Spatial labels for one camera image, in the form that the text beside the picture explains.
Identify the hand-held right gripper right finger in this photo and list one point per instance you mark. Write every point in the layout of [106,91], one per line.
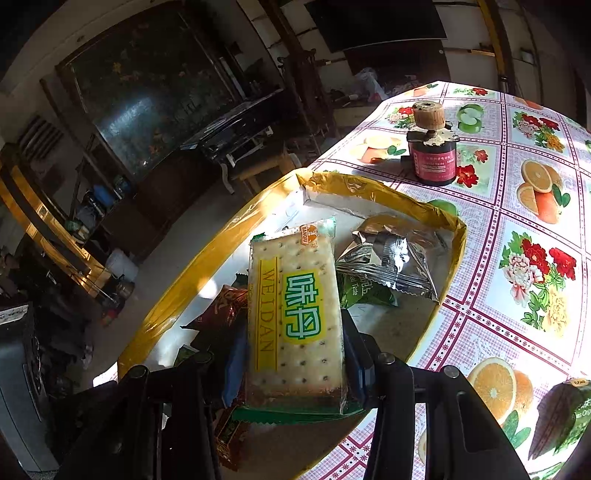
[355,371]

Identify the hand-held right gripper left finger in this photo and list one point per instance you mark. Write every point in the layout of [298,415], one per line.
[233,369]

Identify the dark red snack packet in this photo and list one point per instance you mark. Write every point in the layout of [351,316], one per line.
[221,309]

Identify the white foam box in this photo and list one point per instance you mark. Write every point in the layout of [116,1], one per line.
[406,332]

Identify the cracker packet with green edge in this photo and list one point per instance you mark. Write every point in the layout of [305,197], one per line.
[295,323]

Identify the green pea snack packet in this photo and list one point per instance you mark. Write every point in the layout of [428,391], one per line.
[364,293]

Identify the silver foil snack packet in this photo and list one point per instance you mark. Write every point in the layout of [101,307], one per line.
[392,263]

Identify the fruit and flower print tablecloth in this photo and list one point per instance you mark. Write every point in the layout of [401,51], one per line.
[485,323]

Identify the white bucket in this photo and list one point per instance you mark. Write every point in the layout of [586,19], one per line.
[121,265]

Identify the wooden stool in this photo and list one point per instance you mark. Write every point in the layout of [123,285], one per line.
[263,168]

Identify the green and yellow snack packet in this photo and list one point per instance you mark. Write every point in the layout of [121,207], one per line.
[565,415]

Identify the grey metal appliance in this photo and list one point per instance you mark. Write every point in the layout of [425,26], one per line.
[18,392]

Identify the dark red motor, wooden spool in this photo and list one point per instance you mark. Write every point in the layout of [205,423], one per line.
[434,168]

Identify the blue bottle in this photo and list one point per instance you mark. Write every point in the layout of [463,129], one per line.
[102,194]

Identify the black glossy table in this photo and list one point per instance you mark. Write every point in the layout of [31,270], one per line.
[240,134]

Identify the gold-trimmed shelf unit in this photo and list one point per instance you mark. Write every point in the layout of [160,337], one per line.
[46,221]

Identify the dark wooden chair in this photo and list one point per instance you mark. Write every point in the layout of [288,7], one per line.
[304,97]

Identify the large glass fish tank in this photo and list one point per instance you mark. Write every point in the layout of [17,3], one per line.
[152,101]

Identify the white plastic bag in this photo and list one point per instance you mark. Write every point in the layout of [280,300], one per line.
[369,85]

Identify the white radiator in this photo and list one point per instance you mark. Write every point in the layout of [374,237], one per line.
[41,136]

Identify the black flat screen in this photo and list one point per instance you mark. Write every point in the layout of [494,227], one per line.
[378,23]

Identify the yellow pole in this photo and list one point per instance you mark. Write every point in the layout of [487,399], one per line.
[493,41]

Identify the white wall socket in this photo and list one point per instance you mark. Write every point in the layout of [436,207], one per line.
[527,55]

